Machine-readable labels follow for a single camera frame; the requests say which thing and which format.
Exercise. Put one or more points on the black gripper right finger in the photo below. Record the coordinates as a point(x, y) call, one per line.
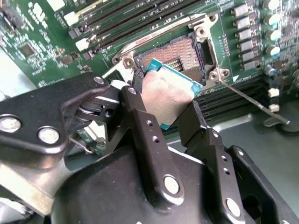
point(216, 151)

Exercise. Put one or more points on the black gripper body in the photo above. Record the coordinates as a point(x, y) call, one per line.
point(105, 191)

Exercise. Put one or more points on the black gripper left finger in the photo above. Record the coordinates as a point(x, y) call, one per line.
point(144, 130)

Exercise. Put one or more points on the silver CPU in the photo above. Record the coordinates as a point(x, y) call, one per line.
point(168, 93)

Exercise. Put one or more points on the metal locking lever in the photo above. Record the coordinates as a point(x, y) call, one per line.
point(245, 95)

